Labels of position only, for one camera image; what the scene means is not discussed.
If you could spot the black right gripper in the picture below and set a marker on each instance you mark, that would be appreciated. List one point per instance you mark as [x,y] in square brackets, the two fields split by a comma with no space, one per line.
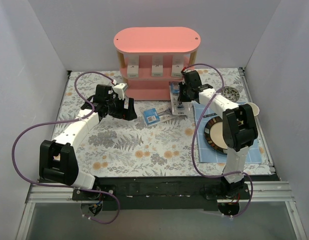
[182,91]

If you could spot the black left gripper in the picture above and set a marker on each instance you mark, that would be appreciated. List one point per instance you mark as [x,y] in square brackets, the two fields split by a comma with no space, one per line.
[121,108]

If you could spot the Gillette razor blister pack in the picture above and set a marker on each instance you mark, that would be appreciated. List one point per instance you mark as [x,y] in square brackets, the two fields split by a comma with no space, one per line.
[156,115]
[178,107]

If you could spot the slim white H razor box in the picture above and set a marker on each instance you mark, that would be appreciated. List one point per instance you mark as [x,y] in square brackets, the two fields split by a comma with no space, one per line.
[157,66]

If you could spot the white Harry's razor box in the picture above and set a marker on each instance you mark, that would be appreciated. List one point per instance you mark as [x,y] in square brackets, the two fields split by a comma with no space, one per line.
[133,66]

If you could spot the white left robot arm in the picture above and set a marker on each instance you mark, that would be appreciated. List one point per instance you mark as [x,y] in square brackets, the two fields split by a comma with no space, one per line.
[57,158]

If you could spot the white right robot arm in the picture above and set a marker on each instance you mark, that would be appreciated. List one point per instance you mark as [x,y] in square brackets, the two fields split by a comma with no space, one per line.
[239,129]

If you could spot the floral patterned ceramic bowl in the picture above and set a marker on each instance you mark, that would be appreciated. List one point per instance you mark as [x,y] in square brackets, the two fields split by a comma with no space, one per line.
[230,93]

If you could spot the dark rimmed cream plate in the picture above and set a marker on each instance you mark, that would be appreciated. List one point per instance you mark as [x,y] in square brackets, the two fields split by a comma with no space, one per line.
[213,133]

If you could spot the blue checkered cloth napkin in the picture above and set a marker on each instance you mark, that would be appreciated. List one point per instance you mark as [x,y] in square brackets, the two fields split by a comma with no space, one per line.
[206,153]

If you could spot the yellow ceramic mug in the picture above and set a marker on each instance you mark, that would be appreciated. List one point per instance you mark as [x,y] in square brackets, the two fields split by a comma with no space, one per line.
[255,109]

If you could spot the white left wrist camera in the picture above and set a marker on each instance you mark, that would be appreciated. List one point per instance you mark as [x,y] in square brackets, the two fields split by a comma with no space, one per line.
[120,89]

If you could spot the metal fork dark handle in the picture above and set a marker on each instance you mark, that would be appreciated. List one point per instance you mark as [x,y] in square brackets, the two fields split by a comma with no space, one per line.
[209,115]

